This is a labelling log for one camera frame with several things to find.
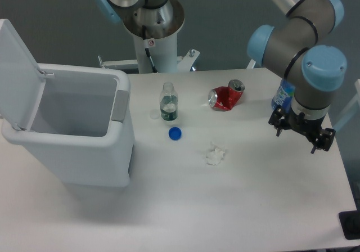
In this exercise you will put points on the white metal base frame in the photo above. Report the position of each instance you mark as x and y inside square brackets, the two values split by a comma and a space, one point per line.
[185, 59]

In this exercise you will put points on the white trash bin lid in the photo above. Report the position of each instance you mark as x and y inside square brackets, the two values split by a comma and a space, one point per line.
[22, 81]

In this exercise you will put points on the white crumpled paper ball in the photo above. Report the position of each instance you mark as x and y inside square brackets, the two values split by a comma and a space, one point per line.
[215, 154]

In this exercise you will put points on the white frame at right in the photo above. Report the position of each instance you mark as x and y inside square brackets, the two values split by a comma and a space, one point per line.
[349, 111]

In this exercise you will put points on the clear plastic bottle green label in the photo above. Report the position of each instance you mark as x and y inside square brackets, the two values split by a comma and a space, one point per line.
[169, 102]

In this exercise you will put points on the black device at table edge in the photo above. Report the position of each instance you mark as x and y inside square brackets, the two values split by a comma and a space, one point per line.
[349, 221]

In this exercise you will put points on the white trash bin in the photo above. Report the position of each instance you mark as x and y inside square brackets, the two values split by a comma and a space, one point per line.
[82, 131]

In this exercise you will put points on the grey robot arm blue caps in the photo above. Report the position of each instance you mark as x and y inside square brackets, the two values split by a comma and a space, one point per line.
[294, 53]

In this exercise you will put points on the white bottle cap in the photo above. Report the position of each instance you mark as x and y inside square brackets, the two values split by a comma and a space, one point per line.
[154, 114]

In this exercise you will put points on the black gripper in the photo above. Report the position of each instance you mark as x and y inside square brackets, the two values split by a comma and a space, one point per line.
[320, 138]

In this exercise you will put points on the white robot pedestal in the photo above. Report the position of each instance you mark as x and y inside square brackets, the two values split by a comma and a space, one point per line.
[155, 33]

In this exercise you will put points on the blue plastic bottle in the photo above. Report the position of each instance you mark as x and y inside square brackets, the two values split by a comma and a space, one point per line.
[283, 95]

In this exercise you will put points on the crushed red soda can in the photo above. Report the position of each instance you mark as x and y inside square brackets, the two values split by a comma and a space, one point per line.
[226, 97]

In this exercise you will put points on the blue bottle cap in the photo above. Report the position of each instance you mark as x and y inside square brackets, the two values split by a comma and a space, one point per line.
[175, 133]

